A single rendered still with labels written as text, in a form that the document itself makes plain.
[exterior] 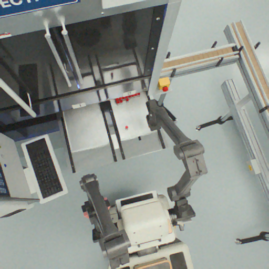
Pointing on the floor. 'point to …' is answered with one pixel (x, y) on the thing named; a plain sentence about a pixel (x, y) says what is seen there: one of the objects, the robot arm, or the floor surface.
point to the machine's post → (163, 42)
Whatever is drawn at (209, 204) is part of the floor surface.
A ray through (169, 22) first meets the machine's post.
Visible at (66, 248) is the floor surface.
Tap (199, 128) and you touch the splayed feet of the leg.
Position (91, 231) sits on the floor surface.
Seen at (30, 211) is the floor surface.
